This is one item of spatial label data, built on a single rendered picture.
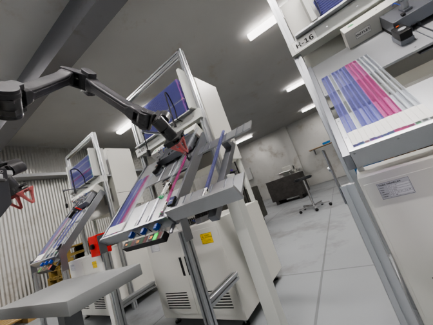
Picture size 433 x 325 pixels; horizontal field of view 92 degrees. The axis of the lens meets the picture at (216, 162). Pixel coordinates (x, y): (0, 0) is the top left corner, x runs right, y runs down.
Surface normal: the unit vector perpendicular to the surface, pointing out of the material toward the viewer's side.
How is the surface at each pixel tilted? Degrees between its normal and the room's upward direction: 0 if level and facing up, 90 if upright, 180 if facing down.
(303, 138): 90
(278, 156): 90
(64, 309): 90
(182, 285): 90
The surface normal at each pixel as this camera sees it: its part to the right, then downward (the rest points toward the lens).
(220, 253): -0.55, 0.04
